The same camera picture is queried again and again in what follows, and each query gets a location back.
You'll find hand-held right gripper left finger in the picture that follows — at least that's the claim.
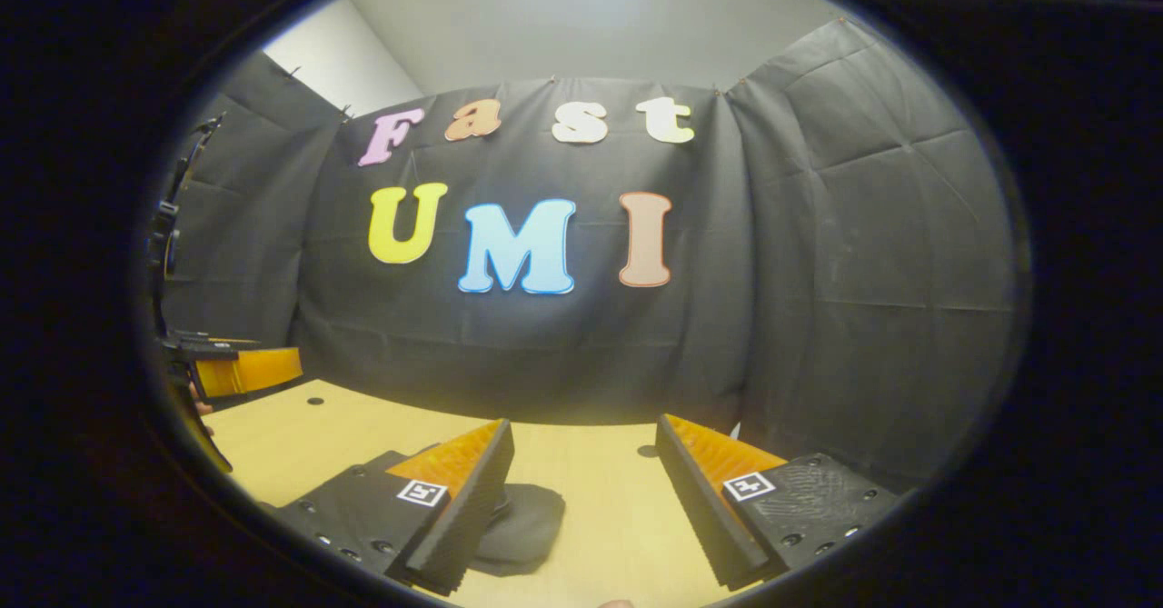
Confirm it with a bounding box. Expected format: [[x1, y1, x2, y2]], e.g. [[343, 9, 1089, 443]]
[[271, 419, 516, 596]]

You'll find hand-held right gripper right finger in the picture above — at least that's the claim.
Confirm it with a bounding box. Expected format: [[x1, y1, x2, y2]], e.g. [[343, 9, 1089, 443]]
[[655, 414, 901, 592]]

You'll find black backdrop cloth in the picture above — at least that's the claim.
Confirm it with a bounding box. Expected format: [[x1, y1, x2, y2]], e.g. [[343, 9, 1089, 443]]
[[159, 17, 1019, 493]]

